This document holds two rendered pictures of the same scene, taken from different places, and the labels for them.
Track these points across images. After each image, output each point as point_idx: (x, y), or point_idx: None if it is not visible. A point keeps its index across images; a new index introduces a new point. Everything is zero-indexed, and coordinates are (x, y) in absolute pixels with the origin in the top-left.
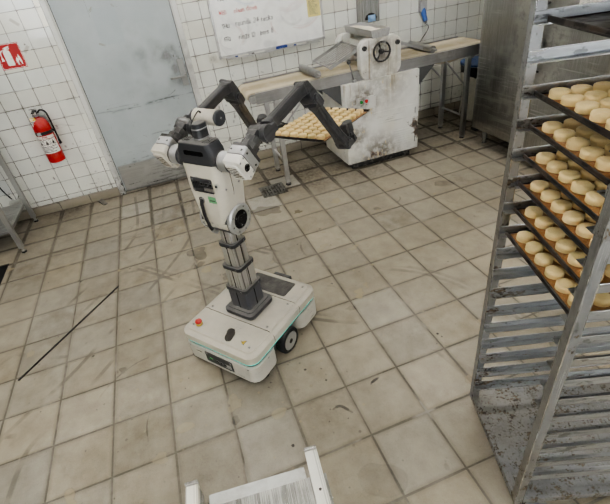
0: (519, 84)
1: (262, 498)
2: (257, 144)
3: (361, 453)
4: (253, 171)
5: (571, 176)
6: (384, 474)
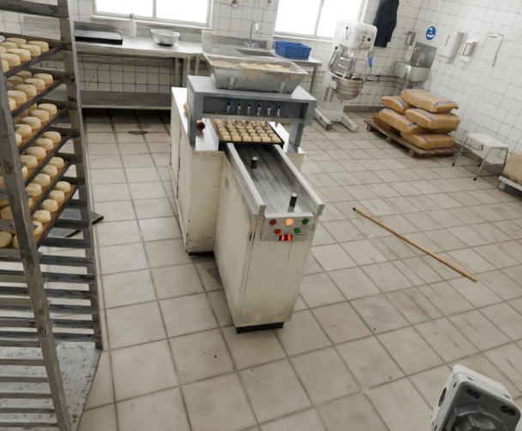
0: None
1: (285, 210)
2: (456, 428)
3: (210, 426)
4: (433, 422)
5: (26, 125)
6: (192, 404)
